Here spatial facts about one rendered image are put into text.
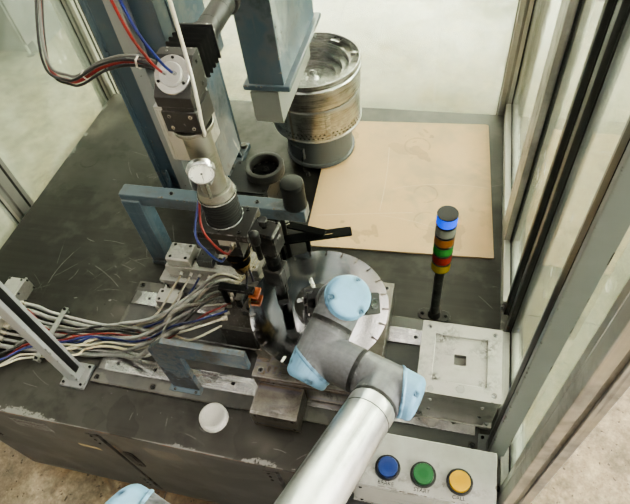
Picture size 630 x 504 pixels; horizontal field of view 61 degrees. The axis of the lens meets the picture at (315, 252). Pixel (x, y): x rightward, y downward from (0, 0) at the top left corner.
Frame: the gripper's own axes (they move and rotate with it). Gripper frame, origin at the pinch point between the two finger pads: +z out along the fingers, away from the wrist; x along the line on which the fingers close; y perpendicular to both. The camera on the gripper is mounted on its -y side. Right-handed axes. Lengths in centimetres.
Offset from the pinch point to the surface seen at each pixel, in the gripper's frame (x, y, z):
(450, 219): -16.5, -24.1, -16.2
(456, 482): 35.3, -20.7, -15.9
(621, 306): 5, -19, -70
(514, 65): -80, -73, 35
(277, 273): -7.1, 11.9, -9.7
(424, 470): 33.2, -15.3, -13.4
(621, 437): 47, -114, 63
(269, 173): -42, 10, 32
